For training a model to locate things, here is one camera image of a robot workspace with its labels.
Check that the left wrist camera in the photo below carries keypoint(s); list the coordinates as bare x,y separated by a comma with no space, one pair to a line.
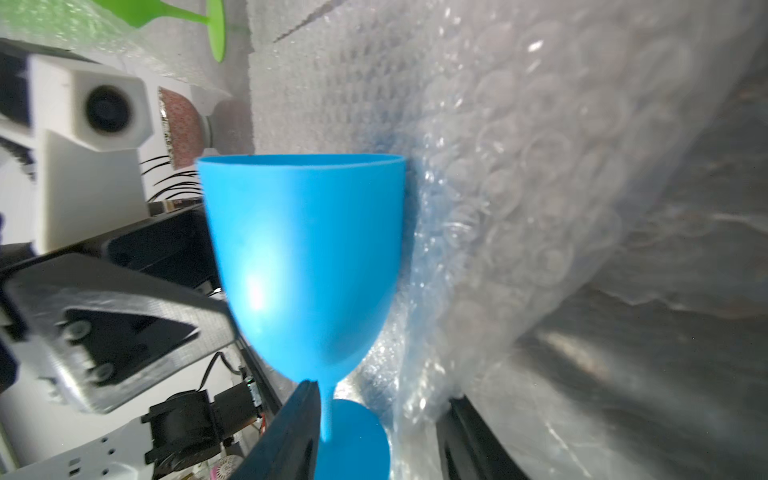
88,121

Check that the green plastic wine glass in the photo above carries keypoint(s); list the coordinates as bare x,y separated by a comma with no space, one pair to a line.
138,13

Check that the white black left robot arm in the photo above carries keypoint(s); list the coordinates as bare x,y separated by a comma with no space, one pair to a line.
142,448

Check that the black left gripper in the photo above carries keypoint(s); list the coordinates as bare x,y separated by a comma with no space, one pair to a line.
107,318

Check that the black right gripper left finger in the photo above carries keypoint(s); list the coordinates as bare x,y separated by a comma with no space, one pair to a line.
289,447

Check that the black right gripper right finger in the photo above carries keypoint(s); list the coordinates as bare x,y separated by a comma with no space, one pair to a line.
468,449

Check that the blue plastic wine glass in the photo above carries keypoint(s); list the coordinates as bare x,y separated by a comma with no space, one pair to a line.
308,251

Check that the patterned small bowl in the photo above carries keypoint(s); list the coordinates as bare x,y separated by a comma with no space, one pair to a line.
186,132

